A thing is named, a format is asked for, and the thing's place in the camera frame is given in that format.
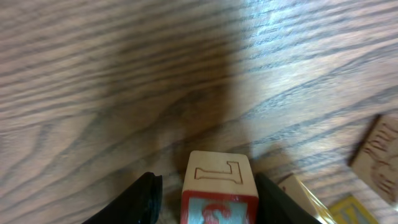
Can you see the yellow block far left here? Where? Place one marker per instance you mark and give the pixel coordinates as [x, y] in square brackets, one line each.
[301, 195]

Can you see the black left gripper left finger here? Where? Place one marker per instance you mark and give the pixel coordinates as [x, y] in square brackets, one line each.
[140, 203]

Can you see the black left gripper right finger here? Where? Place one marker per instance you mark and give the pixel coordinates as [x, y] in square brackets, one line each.
[276, 207]

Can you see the red number three block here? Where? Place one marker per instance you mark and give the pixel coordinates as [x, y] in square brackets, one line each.
[218, 188]

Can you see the yellow block letter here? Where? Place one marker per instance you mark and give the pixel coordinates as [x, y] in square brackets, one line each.
[350, 211]

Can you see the wooden block crossed picture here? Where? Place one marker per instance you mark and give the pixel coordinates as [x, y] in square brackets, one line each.
[375, 162]

